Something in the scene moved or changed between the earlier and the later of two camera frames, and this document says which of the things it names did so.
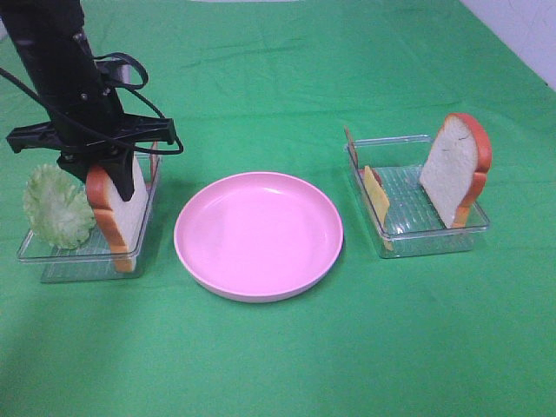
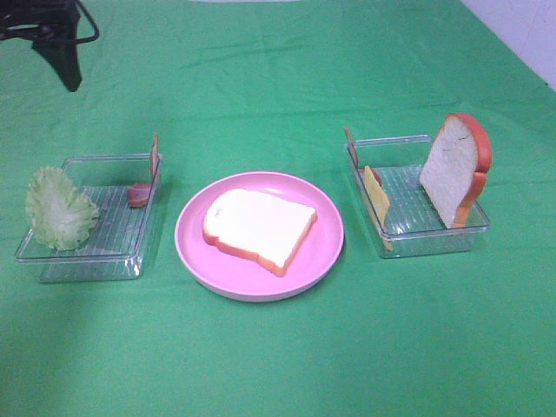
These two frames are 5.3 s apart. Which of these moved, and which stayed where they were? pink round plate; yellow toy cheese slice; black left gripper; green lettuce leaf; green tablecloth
Moved: black left gripper
Stayed: green lettuce leaf; pink round plate; green tablecloth; yellow toy cheese slice
